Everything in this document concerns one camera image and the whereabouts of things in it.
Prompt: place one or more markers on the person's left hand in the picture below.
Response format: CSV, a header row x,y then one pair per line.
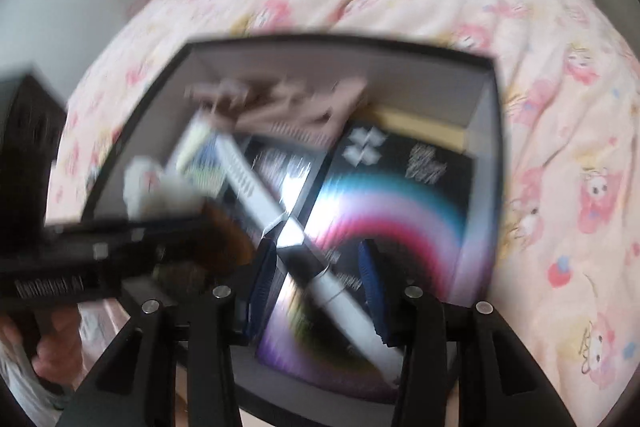
x,y
57,347

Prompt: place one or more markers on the black storage box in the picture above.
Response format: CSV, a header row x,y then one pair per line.
x,y
480,117

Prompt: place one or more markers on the pink hair clip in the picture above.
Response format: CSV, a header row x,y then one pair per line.
x,y
295,104

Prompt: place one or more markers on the white and black pen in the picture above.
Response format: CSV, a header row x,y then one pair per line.
x,y
280,227

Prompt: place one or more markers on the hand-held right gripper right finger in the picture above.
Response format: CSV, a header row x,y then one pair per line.
x,y
372,297

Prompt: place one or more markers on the black rainbow print package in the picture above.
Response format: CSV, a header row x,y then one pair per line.
x,y
400,207

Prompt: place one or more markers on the white tube with green print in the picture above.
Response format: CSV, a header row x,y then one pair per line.
x,y
197,157

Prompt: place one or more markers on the black printed package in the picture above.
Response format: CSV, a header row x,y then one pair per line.
x,y
282,172

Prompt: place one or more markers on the small white bottle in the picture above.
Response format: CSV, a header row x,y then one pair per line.
x,y
142,187

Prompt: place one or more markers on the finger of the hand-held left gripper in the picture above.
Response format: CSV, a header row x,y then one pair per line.
x,y
165,234

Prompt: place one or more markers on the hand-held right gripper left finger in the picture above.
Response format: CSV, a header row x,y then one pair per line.
x,y
263,287

